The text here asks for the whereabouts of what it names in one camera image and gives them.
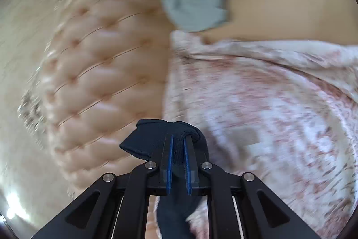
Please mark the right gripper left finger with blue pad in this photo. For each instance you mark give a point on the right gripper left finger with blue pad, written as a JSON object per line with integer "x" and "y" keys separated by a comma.
{"x": 166, "y": 164}

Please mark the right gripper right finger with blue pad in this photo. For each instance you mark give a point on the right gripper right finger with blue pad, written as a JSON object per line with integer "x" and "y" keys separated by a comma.
{"x": 190, "y": 167}

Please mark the dark navy graphic sweatshirt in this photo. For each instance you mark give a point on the dark navy graphic sweatshirt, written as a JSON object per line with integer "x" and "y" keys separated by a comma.
{"x": 149, "y": 136}

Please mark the pink white floral blanket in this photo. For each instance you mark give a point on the pink white floral blanket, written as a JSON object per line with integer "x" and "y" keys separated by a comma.
{"x": 284, "y": 110}

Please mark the beige tufted leather sofa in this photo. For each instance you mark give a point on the beige tufted leather sofa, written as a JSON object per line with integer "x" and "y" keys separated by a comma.
{"x": 77, "y": 75}

